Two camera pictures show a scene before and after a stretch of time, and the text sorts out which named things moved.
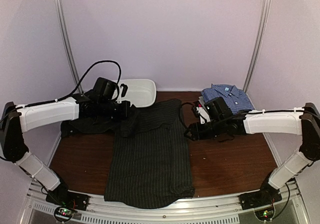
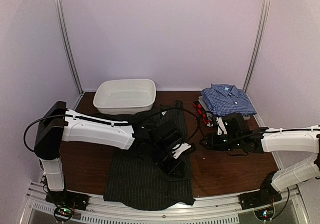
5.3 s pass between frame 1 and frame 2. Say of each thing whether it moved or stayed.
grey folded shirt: stayed
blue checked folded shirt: stayed
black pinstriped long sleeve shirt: stayed
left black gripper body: moved
